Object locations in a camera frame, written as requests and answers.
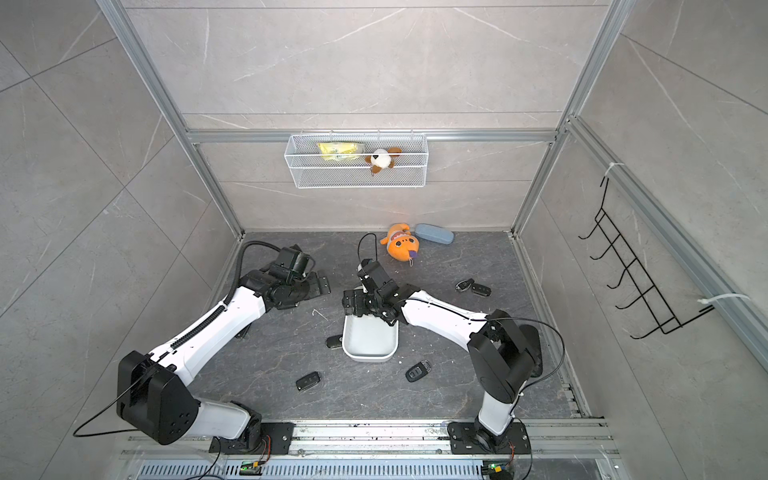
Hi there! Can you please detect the white storage box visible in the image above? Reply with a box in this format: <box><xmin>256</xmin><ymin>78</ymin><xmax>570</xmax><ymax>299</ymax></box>
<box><xmin>342</xmin><ymin>287</ymin><xmax>399</xmax><ymax>363</ymax></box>

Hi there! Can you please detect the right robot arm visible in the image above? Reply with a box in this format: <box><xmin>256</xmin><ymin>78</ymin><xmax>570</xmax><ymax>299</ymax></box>
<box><xmin>342</xmin><ymin>255</ymin><xmax>565</xmax><ymax>441</ymax></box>

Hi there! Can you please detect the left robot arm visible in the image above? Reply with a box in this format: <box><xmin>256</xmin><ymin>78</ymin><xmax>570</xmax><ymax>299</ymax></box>
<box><xmin>109</xmin><ymin>240</ymin><xmax>330</xmax><ymax>450</ymax></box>

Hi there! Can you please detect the black silver car key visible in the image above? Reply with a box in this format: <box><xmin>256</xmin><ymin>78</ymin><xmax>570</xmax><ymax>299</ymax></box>
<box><xmin>405</xmin><ymin>360</ymin><xmax>432</xmax><ymax>383</ymax></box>

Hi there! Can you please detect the orange plush toy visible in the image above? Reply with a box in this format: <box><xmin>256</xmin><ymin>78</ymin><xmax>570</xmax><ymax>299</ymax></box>
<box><xmin>380</xmin><ymin>223</ymin><xmax>419</xmax><ymax>264</ymax></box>

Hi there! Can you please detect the blue glasses case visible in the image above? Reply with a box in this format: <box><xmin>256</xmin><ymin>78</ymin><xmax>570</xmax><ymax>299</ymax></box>
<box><xmin>413</xmin><ymin>223</ymin><xmax>455</xmax><ymax>245</ymax></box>

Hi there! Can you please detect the yellow packet in basket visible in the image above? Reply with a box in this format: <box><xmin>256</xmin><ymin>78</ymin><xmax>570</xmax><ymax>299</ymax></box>
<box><xmin>317</xmin><ymin>142</ymin><xmax>365</xmax><ymax>162</ymax></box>

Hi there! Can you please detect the brown white plush dog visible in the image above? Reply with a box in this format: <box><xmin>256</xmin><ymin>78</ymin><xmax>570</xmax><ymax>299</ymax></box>
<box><xmin>365</xmin><ymin>147</ymin><xmax>402</xmax><ymax>175</ymax></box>

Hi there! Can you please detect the white wire wall basket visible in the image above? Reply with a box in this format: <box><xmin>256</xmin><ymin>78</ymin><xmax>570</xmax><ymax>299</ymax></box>
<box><xmin>284</xmin><ymin>131</ymin><xmax>429</xmax><ymax>189</ymax></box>

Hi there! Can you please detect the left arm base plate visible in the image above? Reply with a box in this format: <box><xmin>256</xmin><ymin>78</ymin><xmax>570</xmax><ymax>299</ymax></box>
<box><xmin>209</xmin><ymin>422</ymin><xmax>295</xmax><ymax>455</ymax></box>

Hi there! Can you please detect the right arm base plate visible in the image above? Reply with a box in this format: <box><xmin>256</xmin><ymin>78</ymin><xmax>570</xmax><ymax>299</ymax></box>
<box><xmin>447</xmin><ymin>420</ymin><xmax>531</xmax><ymax>455</ymax></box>

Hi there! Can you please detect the aluminium mounting rail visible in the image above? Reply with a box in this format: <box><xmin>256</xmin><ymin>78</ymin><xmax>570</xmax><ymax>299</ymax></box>
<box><xmin>119</xmin><ymin>418</ymin><xmax>622</xmax><ymax>462</ymax></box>

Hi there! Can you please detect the black wall hook rack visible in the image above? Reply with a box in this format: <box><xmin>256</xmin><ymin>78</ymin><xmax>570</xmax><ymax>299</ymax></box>
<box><xmin>578</xmin><ymin>177</ymin><xmax>715</xmax><ymax>340</ymax></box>

